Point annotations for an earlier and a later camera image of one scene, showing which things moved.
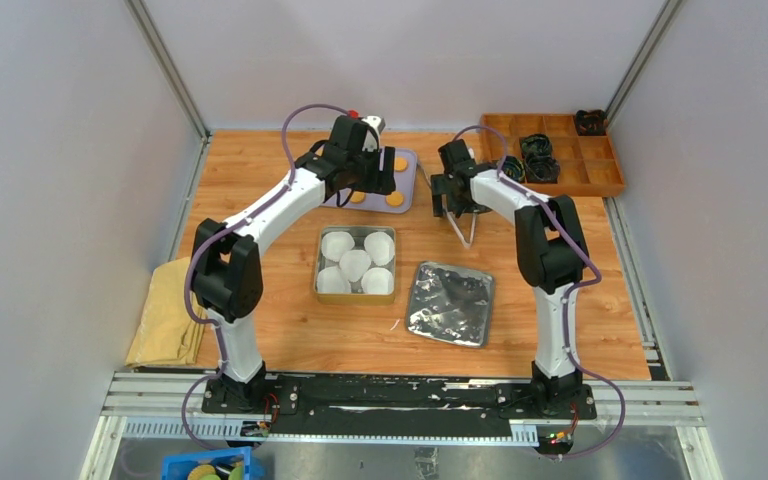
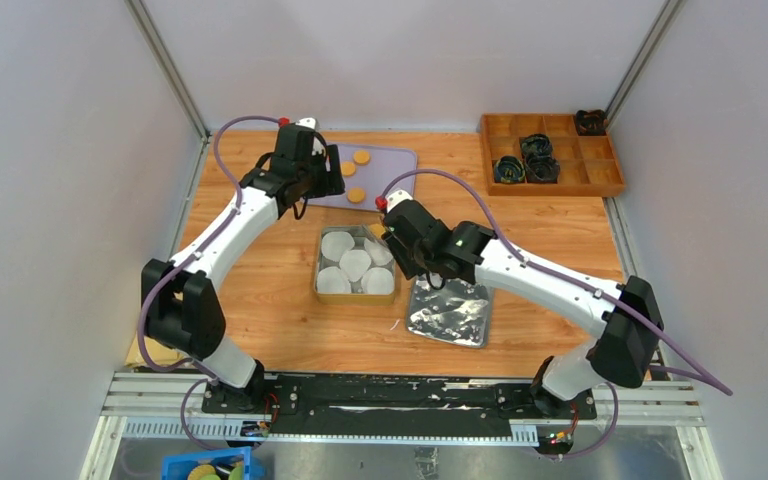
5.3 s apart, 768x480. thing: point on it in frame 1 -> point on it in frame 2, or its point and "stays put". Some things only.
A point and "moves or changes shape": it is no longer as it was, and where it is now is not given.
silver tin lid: (449, 305) stays put
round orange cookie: (400, 164) moves or changes shape
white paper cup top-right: (380, 247) stays put
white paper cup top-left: (335, 244) stays put
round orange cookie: (395, 199) moves or changes shape
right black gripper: (443, 185) -> (409, 269)
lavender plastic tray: (399, 202) stays put
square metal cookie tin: (355, 265) stays put
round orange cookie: (358, 197) stays put
